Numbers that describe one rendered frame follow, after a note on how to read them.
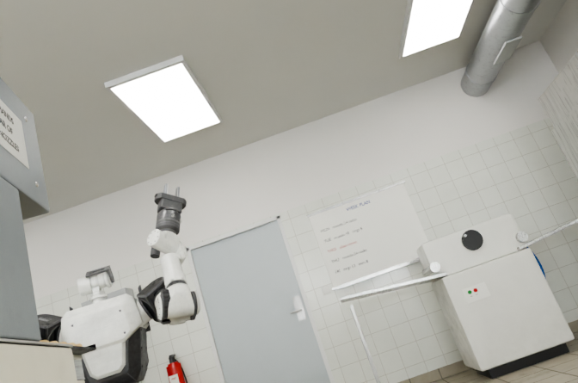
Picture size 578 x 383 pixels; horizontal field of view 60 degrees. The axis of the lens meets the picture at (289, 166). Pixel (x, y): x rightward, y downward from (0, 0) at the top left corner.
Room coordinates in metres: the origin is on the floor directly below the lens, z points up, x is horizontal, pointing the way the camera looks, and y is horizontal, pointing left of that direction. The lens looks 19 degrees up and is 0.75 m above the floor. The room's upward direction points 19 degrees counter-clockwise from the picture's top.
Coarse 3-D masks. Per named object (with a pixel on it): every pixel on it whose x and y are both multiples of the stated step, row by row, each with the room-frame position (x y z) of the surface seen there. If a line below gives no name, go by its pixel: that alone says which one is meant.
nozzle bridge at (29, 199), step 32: (0, 96) 0.53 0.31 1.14; (0, 128) 0.51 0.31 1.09; (32, 128) 0.62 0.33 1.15; (0, 160) 0.50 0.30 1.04; (32, 160) 0.60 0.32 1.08; (0, 192) 0.49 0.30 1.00; (32, 192) 0.58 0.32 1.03; (0, 224) 0.48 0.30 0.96; (0, 256) 0.46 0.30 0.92; (0, 288) 0.46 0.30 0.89; (32, 288) 0.53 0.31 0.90; (0, 320) 0.45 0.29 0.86; (32, 320) 0.52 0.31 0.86
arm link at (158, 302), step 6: (192, 294) 1.66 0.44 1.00; (198, 294) 1.66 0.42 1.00; (156, 300) 1.78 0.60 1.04; (162, 300) 1.60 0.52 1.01; (198, 300) 1.65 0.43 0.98; (156, 306) 1.79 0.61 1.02; (162, 306) 1.60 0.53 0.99; (198, 306) 1.66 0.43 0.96; (162, 312) 1.60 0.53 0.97; (198, 312) 1.67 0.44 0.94; (162, 318) 1.62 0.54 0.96; (174, 318) 1.69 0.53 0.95; (180, 318) 1.70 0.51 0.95; (186, 318) 1.71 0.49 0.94; (192, 318) 1.69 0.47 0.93; (174, 324) 1.70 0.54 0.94
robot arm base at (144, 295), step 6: (162, 276) 1.88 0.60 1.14; (156, 282) 1.86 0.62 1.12; (162, 282) 1.84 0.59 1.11; (144, 288) 1.87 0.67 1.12; (150, 288) 1.84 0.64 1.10; (156, 288) 1.82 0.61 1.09; (138, 294) 1.85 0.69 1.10; (144, 294) 1.81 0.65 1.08; (150, 294) 1.81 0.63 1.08; (144, 300) 1.83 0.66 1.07; (150, 300) 1.81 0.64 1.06; (150, 306) 1.83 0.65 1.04; (150, 312) 1.88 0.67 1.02; (156, 312) 1.84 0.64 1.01; (156, 318) 1.90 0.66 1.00
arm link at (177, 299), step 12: (168, 264) 1.67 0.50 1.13; (180, 264) 1.69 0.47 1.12; (168, 276) 1.64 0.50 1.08; (180, 276) 1.65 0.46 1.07; (168, 288) 1.63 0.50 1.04; (180, 288) 1.62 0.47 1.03; (168, 300) 1.60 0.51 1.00; (180, 300) 1.62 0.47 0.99; (192, 300) 1.64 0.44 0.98; (168, 312) 1.61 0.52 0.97; (180, 312) 1.63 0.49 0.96; (192, 312) 1.66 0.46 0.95
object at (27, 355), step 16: (0, 352) 0.44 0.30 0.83; (16, 352) 0.48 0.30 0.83; (32, 352) 0.51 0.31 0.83; (48, 352) 0.56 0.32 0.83; (64, 352) 0.61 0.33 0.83; (0, 368) 0.44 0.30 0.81; (16, 368) 0.47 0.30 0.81; (32, 368) 0.51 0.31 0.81; (48, 368) 0.55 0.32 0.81; (64, 368) 0.60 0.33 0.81
